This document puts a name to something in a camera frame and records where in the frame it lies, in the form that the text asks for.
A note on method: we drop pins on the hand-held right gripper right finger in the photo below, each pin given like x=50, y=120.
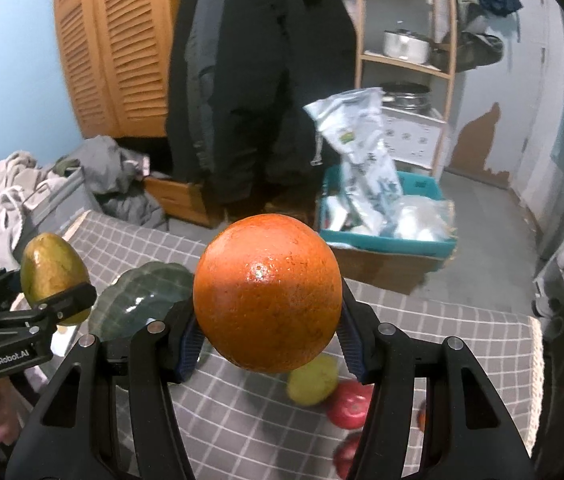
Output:
x=351, y=345

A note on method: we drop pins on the black jacket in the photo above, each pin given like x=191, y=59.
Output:
x=262, y=85

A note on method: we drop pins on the metal steamer pot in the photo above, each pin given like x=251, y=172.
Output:
x=406, y=97

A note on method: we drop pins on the metal cooking pot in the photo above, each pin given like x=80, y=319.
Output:
x=404, y=47

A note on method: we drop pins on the cardboard box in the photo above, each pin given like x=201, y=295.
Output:
x=381, y=270

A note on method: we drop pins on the orange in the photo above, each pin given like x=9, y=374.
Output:
x=267, y=292
x=421, y=417

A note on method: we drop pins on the yellow-green mango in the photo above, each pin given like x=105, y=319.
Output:
x=312, y=380
x=49, y=265

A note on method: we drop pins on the white bathrobe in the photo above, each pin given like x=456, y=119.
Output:
x=2, y=195

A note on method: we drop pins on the wooden shelf rack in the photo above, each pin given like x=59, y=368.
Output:
x=360, y=20

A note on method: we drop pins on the grey checked tablecloth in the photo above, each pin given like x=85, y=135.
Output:
x=262, y=410

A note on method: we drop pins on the dark hanging bag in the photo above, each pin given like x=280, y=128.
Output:
x=481, y=47

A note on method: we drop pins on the red apple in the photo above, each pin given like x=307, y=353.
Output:
x=346, y=455
x=346, y=405

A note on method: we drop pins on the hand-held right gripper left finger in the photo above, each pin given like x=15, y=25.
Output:
x=189, y=345

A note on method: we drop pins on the wooden drawer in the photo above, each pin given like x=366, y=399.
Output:
x=177, y=200

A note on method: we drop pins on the wooden louvered wardrobe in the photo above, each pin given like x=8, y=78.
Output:
x=122, y=50

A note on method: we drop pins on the grey clothing pile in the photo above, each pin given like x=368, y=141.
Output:
x=112, y=170

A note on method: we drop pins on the clear plastic bag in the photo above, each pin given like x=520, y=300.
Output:
x=421, y=220

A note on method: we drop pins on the white patterned box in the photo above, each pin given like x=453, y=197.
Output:
x=411, y=137

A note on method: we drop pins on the white printed plastic bag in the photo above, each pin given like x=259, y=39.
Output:
x=361, y=160

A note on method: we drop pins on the green scalloped bowl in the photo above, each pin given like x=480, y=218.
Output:
x=137, y=300

